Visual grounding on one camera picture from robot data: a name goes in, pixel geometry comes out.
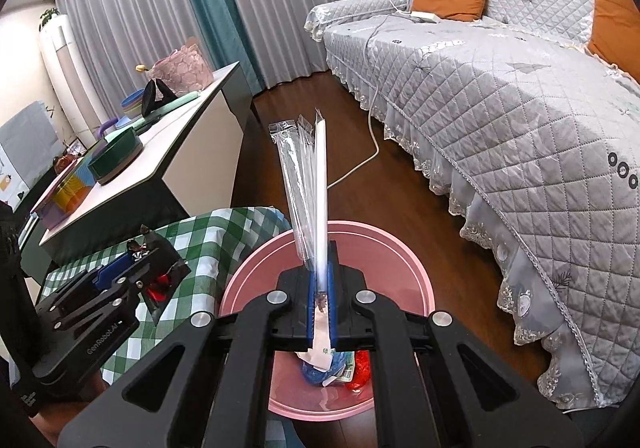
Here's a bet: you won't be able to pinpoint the white power cable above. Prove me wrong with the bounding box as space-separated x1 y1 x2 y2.
326 0 409 191

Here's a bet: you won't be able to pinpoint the white floor air conditioner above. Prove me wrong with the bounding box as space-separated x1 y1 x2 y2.
39 14 108 148

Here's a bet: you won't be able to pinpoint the grey quilted sofa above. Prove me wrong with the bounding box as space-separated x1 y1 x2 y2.
305 0 639 411

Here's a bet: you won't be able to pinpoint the black red foil wrapper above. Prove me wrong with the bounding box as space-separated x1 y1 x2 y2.
126 225 191 326

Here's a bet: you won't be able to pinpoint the red plastic bag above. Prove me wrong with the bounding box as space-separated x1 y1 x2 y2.
345 350 371 392

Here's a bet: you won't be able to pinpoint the small photo frame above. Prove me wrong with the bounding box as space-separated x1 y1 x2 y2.
65 137 87 157

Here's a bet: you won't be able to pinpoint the mint green flat case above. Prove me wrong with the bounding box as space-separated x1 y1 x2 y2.
105 91 201 142

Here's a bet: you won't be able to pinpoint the pink quilted basket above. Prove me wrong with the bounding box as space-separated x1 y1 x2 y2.
146 37 214 96

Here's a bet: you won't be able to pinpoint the stacked coloured bowls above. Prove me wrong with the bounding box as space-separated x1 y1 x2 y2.
122 89 144 120

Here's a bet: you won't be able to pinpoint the pink trash bucket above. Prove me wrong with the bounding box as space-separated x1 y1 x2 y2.
219 221 436 422

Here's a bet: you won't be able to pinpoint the white power strip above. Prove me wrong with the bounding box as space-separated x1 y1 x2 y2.
409 11 442 24

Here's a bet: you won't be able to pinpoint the green checkered tablecloth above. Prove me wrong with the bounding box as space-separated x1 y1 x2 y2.
37 205 294 385

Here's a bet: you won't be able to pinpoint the clear straw wrappers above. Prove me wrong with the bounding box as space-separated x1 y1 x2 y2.
269 112 332 370

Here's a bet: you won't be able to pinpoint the blue plastic bag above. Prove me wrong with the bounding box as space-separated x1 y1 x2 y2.
302 350 355 386

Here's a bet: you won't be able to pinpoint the teal curtain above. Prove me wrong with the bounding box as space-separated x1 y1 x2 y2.
190 0 265 95

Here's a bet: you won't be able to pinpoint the brown figurine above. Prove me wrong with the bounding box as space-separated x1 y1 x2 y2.
53 153 78 175

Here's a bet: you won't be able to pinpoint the colourful storage box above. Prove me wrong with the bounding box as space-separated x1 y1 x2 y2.
32 139 106 231

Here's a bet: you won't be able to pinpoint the orange cushion near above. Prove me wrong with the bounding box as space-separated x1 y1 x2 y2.
588 0 640 81

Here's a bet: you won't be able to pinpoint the white top coffee table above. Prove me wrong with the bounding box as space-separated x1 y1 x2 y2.
39 63 253 265

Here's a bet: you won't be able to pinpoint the covered television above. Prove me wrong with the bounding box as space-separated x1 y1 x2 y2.
0 102 64 210

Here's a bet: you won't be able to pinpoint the dark green round tin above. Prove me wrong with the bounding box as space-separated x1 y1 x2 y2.
89 129 143 185

